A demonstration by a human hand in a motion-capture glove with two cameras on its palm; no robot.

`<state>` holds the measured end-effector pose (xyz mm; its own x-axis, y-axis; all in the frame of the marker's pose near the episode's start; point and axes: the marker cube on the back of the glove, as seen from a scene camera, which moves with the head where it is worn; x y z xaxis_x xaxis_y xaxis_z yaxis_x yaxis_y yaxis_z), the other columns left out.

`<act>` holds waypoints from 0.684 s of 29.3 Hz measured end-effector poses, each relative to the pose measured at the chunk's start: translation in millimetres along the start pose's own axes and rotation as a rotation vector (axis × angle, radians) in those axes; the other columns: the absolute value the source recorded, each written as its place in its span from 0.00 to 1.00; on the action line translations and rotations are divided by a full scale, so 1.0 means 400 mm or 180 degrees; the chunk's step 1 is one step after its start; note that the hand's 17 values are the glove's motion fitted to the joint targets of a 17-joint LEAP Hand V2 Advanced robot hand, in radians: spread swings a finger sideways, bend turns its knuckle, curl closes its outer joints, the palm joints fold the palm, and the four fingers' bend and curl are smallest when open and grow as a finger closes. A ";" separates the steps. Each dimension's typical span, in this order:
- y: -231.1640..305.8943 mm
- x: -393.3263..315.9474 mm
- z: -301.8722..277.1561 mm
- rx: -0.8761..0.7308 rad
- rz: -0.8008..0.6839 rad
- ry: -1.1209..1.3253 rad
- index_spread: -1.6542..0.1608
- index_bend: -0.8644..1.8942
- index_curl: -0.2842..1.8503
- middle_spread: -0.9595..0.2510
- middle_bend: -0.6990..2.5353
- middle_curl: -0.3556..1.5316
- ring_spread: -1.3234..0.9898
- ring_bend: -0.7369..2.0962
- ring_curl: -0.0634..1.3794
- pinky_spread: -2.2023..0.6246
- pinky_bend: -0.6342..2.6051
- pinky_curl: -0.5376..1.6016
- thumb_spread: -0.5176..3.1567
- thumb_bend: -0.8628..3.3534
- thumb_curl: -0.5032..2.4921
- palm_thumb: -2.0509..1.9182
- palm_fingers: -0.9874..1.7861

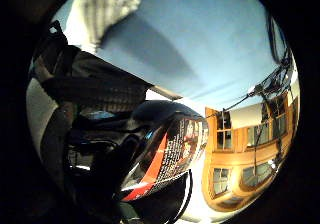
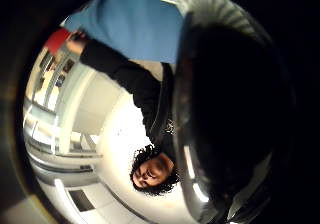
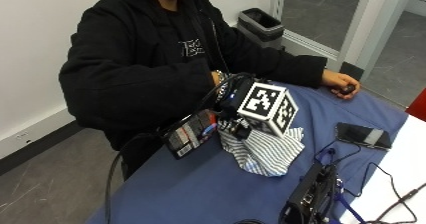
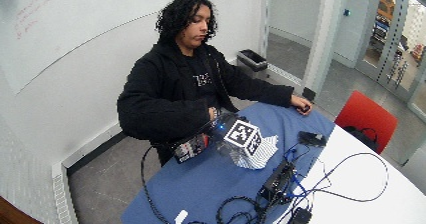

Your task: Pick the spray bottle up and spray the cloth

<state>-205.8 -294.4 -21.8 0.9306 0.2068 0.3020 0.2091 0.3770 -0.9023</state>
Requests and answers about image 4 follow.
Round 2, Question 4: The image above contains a small flat black device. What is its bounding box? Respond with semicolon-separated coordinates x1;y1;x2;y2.
296;130;328;148

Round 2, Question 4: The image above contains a red chair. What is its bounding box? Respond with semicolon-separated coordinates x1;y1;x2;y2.
334;90;399;155

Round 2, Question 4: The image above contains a black bag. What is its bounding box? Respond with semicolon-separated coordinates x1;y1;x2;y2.
342;125;380;153

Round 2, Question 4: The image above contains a white striped box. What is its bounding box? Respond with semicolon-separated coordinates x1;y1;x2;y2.
229;134;280;171

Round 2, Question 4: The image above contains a white marker cube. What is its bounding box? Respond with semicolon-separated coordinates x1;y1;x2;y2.
222;119;263;157

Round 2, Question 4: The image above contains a grey waste bin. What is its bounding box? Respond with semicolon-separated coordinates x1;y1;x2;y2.
235;48;270;81

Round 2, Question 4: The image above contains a black electronics box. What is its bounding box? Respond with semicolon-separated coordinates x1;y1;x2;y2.
256;160;298;205

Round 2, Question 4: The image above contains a black red printed packet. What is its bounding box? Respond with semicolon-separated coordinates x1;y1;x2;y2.
170;132;211;165

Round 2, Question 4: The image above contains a the person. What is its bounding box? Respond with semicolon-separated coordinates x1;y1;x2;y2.
115;0;314;167

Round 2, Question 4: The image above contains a blue table cloth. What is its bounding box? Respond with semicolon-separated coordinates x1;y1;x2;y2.
119;101;336;224

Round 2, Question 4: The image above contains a black power adapter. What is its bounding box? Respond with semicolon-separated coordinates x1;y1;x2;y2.
290;207;314;224

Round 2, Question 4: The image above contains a small white plug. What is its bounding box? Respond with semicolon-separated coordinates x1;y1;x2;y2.
173;209;189;224

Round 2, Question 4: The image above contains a whiteboard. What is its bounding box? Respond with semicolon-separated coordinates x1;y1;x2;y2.
0;0;234;96

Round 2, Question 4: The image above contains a brown wooden furniture corner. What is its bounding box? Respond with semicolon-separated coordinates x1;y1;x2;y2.
0;195;45;224

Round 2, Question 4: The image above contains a thin black looped cable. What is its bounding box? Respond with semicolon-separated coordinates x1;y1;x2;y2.
304;151;390;204

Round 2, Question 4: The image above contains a blue cable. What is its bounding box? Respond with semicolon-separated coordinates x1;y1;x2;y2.
280;143;322;200

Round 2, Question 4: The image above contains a glass door frame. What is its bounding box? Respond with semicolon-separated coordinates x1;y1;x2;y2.
354;0;426;122

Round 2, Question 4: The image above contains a coiled black cable bundle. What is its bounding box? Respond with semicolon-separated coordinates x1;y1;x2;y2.
214;195;270;224

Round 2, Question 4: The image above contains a long black hanging cable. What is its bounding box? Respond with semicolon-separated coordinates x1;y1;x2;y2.
139;144;171;224

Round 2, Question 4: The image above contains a white wall vent strip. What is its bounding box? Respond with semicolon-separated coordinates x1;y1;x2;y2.
50;162;79;224

